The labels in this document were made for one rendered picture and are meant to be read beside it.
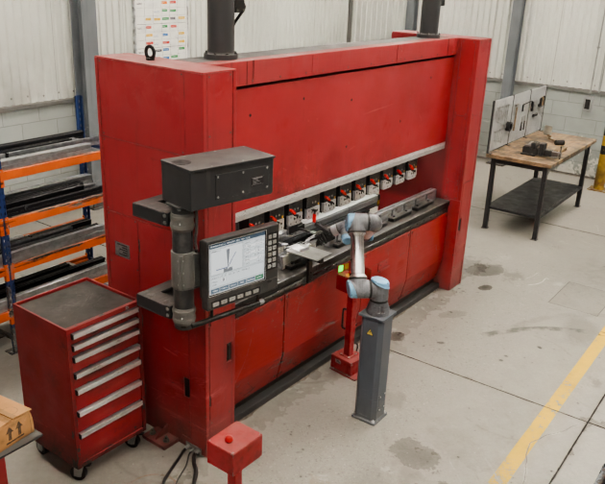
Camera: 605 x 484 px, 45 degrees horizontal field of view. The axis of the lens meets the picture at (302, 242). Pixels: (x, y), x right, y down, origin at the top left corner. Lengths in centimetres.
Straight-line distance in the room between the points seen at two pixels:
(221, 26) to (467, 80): 286
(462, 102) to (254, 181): 335
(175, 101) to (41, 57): 487
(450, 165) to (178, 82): 341
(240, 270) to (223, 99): 90
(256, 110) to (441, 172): 274
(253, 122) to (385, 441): 217
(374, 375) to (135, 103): 223
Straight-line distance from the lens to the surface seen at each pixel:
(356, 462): 462
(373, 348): 466
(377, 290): 451
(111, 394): 435
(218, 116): 382
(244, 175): 344
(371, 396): 484
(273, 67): 441
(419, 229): 629
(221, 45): 421
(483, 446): 492
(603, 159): 1102
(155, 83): 396
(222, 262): 347
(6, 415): 316
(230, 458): 333
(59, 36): 873
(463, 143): 656
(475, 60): 643
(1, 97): 838
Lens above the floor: 281
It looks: 21 degrees down
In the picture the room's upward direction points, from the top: 2 degrees clockwise
